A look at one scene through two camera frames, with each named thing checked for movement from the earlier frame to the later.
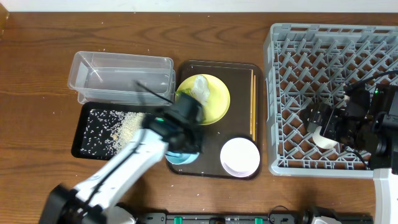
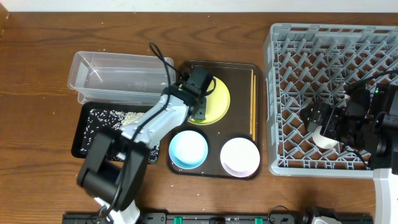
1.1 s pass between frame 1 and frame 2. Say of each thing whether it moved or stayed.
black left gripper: moved
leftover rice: stayed
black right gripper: stayed
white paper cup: stayed
